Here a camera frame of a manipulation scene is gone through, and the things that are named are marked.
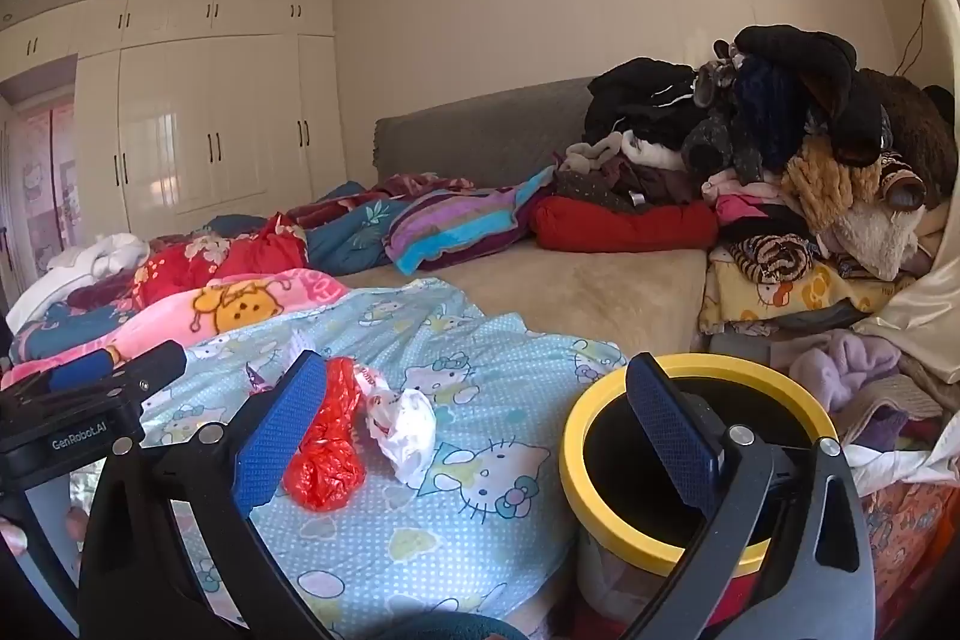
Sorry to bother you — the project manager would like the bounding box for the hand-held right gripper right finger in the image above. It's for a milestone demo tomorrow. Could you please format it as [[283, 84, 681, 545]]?
[[622, 353, 878, 640]]

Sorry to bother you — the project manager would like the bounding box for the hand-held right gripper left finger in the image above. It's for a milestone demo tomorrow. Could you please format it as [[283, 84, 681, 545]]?
[[79, 349, 331, 640]]

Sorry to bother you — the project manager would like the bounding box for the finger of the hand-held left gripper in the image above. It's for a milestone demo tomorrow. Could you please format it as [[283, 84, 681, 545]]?
[[45, 340, 188, 402]]

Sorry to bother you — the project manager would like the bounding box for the red plastic bag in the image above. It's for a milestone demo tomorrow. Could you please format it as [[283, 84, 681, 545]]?
[[283, 356, 368, 512]]

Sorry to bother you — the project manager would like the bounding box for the purple foil snack wrapper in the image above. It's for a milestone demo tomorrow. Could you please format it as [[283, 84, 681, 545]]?
[[244, 361, 282, 397]]

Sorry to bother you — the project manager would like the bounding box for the yellow rimmed trash bin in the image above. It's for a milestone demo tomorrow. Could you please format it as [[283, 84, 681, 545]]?
[[559, 353, 839, 633]]

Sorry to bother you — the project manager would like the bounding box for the white plastic bag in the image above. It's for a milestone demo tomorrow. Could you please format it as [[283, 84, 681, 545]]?
[[352, 366, 437, 487]]

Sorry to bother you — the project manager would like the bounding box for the pink bear print blanket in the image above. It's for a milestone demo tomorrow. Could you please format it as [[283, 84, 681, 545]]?
[[0, 271, 353, 386]]

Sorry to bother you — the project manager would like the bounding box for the grey box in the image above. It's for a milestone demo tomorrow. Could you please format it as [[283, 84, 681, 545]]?
[[709, 332, 796, 360]]

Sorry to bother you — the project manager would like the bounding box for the white cloth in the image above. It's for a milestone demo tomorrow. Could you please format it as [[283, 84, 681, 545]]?
[[4, 233, 151, 326]]

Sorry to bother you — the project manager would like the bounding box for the red floral quilt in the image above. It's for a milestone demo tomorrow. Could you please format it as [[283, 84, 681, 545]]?
[[71, 212, 308, 311]]

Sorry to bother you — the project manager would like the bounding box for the beige bed sheet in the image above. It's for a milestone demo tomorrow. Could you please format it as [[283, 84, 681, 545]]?
[[330, 235, 710, 356]]

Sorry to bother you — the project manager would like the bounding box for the yellow cartoon print blanket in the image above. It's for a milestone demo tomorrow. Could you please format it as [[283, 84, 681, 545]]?
[[697, 250, 923, 333]]

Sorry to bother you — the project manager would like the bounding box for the lilac sweater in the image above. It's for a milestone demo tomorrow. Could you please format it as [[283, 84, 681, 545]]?
[[787, 329, 901, 412]]

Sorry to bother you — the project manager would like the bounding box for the light blue cat print quilt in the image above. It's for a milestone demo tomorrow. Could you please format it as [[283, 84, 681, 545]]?
[[71, 278, 627, 640]]

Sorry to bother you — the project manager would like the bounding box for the tiger striped cloth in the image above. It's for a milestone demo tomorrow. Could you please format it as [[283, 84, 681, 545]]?
[[731, 233, 815, 285]]

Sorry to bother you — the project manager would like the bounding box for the blue floral quilt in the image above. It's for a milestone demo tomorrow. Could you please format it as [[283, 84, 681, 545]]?
[[202, 181, 410, 277]]

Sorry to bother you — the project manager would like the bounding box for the red cushion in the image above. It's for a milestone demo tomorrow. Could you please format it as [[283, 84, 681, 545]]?
[[529, 195, 719, 253]]

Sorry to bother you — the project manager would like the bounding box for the beige knit sweater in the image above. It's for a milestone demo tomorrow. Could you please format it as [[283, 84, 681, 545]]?
[[840, 374, 946, 438]]

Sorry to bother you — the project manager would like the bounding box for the pink garment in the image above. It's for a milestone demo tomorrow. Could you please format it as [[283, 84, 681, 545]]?
[[712, 190, 807, 229]]

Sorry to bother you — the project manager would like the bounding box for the pink horse print laundry basket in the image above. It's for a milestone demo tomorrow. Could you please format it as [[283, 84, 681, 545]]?
[[847, 415, 960, 611]]

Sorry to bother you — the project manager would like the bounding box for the dark teal cloth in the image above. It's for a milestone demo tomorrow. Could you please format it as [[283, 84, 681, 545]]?
[[375, 612, 530, 640]]

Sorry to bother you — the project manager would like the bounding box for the white wardrobe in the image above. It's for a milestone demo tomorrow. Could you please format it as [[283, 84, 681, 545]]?
[[0, 0, 347, 244]]

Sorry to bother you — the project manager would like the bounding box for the purple blue striped blanket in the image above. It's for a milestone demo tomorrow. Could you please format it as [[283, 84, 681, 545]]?
[[382, 166, 560, 276]]

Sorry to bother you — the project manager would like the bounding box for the cream satin curtain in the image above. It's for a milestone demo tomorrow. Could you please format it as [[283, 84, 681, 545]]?
[[851, 0, 960, 371]]

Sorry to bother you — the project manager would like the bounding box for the pile of dark clothes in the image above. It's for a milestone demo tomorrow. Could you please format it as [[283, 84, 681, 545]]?
[[555, 25, 886, 214]]

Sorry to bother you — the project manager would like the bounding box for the grey bed headboard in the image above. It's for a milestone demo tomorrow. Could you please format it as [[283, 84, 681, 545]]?
[[373, 76, 601, 191]]

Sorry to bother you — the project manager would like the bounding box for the brown plush toy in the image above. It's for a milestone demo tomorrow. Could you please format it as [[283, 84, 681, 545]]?
[[780, 68, 957, 281]]

